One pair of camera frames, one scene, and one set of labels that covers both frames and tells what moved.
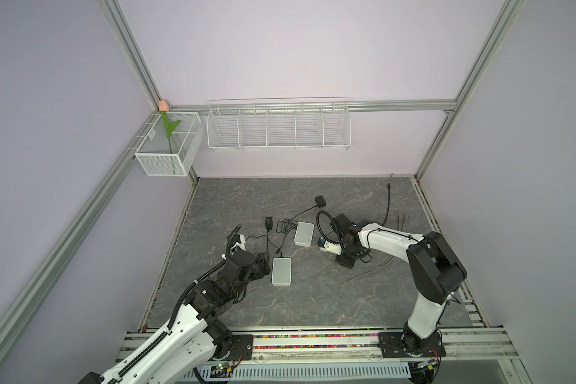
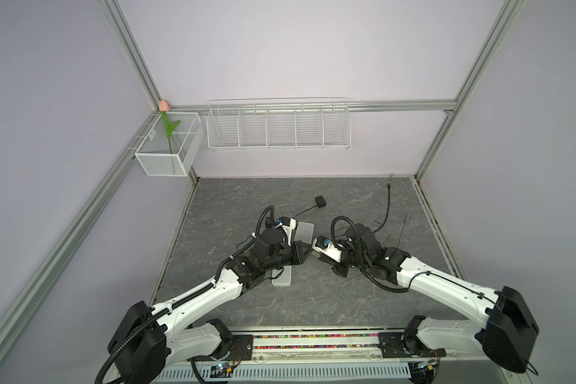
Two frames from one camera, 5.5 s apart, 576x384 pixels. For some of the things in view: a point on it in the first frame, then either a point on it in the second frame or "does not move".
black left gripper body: [258, 271] to [295, 258]
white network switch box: [304, 234] does not move
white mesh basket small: [161, 156] does not move
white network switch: [282, 272] does not move
